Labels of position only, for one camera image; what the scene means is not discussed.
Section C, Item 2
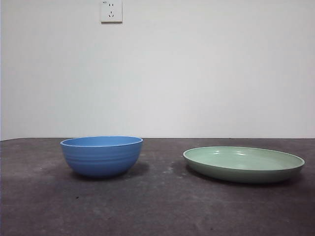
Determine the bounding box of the blue ribbed bowl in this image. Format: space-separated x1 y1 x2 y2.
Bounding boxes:
60 136 144 179

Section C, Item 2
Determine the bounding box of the green shallow plate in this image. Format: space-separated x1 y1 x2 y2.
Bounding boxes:
182 146 306 184

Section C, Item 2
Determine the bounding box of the white wall socket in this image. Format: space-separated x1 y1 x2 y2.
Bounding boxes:
100 0 123 25

